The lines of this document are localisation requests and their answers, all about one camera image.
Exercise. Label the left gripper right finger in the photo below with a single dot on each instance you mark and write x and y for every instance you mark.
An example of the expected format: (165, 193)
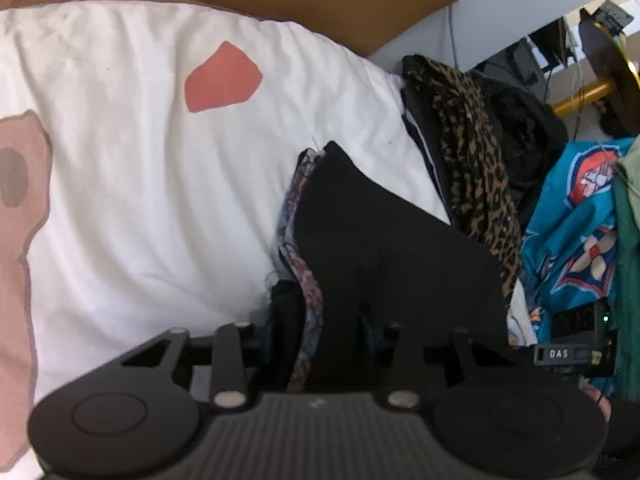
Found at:
(500, 410)

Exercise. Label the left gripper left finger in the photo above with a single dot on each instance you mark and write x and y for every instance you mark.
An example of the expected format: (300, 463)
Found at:
(143, 411)

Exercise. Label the black knit garment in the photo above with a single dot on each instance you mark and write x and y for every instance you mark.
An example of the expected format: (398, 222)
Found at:
(380, 285)

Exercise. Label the blue cartoon print cloth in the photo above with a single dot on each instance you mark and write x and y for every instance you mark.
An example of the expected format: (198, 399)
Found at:
(570, 245)

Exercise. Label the leopard print cloth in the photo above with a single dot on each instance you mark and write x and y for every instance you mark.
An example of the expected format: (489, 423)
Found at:
(454, 123)

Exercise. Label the green garment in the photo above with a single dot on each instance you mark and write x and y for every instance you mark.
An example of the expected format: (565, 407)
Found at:
(626, 198)

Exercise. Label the cream bear print duvet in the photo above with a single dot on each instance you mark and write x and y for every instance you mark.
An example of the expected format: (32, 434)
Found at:
(146, 149)

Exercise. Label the black furry garment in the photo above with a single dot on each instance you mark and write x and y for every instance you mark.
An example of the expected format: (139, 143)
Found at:
(531, 137)

